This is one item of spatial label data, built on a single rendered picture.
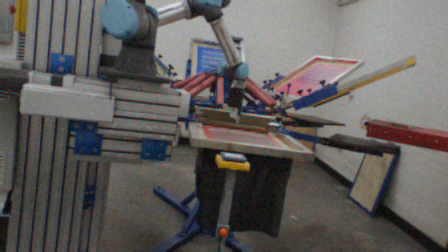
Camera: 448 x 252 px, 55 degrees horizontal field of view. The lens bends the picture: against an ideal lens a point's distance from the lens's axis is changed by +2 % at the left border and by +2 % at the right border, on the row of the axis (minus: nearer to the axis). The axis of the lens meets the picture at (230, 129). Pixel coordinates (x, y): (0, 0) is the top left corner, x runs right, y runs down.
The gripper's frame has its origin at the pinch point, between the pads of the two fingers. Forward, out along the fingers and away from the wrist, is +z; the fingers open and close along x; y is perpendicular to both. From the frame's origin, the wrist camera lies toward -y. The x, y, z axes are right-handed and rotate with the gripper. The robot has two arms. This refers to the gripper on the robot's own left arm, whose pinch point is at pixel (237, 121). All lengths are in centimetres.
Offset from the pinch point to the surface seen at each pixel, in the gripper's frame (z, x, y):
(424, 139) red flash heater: -6, 8, -115
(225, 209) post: 27, 79, 12
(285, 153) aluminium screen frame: 4, 60, -15
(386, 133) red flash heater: -5, -3, -96
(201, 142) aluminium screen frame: 4, 60, 24
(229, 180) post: 15, 79, 12
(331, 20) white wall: -125, -412, -190
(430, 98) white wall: -30, -129, -200
